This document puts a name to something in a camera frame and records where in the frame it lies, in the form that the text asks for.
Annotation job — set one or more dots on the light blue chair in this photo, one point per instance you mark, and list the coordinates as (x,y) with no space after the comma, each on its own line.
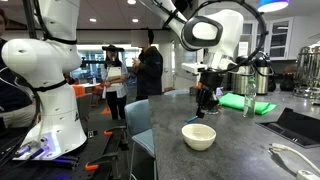
(140,116)

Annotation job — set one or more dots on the clear plastic water bottle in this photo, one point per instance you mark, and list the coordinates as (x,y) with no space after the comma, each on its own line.
(249,100)

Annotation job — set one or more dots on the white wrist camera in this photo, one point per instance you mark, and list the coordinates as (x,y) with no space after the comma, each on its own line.
(194,68)

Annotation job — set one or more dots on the orange chair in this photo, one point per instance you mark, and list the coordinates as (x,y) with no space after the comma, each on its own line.
(78,90)

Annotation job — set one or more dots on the white wall cabinet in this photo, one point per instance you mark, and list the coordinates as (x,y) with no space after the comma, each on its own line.
(280,38)

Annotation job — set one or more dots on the white paper pad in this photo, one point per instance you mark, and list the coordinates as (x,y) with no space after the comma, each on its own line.
(114,74)

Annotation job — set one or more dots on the person in dark shirt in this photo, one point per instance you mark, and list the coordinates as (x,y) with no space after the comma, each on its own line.
(10,93)

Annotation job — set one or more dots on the black table outlet panel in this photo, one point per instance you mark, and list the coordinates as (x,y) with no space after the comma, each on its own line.
(296,128)

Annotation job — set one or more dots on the blue pen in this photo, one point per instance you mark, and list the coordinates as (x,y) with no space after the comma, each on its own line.
(191,119)

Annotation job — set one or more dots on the person with black cap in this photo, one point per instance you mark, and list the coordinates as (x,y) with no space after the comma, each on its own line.
(115,86)

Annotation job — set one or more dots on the white plug adapter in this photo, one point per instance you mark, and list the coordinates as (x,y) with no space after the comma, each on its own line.
(306,175)

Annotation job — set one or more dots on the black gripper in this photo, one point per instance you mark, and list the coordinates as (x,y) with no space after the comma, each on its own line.
(211,81)

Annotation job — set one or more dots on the steel coffee dispenser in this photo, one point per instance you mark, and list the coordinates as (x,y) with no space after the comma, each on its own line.
(263,76)
(241,78)

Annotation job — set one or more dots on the black vertical pole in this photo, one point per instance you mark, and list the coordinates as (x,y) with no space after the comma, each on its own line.
(29,18)

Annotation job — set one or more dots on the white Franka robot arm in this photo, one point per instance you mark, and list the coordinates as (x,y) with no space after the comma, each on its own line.
(50,100)

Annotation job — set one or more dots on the person in black jacket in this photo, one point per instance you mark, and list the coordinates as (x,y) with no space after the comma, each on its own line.
(150,73)

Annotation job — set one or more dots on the green folded cloth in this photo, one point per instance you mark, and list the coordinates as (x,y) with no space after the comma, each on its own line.
(246,102)

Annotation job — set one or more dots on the large silver urn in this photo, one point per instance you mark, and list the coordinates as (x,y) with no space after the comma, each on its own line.
(308,70)

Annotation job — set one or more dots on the robot mounting platform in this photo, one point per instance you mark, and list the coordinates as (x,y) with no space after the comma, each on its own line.
(80,150)

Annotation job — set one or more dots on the white ceramic bowl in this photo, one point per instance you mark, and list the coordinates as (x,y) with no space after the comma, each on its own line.
(198,136)

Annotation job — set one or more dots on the blue pendant lamp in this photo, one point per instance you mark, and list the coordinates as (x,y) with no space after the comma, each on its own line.
(272,5)

